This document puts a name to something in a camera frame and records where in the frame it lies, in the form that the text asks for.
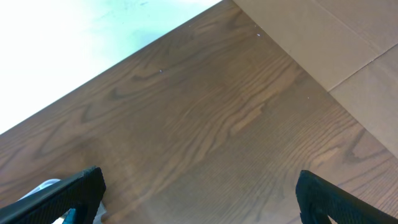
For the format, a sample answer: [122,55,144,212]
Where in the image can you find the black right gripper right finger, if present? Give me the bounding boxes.
[295,170,397,224]

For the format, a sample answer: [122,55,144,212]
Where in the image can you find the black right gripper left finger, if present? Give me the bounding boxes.
[1,166,106,224]

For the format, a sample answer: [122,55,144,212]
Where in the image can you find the clear plastic storage bin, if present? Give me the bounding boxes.
[20,179,107,224]

